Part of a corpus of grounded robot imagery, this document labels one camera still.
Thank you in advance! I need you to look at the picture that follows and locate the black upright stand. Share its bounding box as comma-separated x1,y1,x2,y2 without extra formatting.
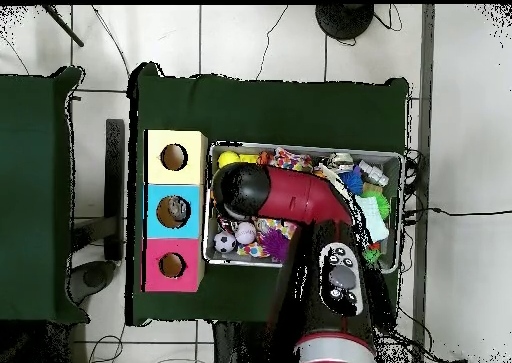
71,118,126,262

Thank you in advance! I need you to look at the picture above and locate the polka dot cloth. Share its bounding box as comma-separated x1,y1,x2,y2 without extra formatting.
273,147,314,173
255,217,299,240

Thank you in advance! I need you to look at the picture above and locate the purple spiky ball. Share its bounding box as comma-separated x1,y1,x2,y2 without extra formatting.
259,228,292,262

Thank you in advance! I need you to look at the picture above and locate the crushed cream can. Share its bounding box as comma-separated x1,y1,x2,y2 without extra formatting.
327,152,355,171

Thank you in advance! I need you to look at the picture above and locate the thin black cable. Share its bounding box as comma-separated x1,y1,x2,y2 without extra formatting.
90,4,131,78
255,4,290,82

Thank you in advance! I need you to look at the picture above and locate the white baseball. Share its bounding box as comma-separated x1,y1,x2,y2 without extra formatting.
234,221,258,246

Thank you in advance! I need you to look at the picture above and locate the grey oval floor object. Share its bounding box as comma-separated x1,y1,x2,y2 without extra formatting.
65,259,118,305

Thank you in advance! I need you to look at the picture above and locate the green spiky ball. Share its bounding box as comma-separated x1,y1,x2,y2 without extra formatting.
363,190,390,220

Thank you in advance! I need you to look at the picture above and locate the blue spiky ball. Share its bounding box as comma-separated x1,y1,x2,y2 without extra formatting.
341,166,364,196

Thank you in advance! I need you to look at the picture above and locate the black tripod leg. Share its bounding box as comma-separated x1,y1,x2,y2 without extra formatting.
41,4,86,48

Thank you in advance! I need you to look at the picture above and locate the wooden three-hole box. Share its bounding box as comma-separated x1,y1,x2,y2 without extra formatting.
142,129,209,293

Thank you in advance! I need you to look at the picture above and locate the small soccer ball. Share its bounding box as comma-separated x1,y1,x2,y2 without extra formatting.
212,230,238,254

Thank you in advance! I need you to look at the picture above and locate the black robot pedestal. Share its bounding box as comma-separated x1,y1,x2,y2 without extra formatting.
211,320,281,363

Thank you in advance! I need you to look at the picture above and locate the black power cable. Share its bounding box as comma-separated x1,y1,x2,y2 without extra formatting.
401,205,512,220

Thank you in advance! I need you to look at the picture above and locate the mint green muslin cloth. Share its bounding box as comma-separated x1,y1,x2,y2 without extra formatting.
355,194,390,243

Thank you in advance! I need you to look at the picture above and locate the grey floor cable cover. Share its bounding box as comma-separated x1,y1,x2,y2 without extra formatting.
411,4,436,340

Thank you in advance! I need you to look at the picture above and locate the yellow ball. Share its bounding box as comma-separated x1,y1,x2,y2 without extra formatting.
217,150,241,169

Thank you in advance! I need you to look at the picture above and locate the dark green table cloth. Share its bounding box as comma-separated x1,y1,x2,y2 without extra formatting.
0,65,90,325
125,61,411,327

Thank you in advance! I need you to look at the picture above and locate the black round stand base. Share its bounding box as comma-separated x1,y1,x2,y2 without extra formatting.
314,4,376,41

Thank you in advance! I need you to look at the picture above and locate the silver wire mesh bin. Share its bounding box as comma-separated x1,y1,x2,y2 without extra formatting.
202,140,405,275

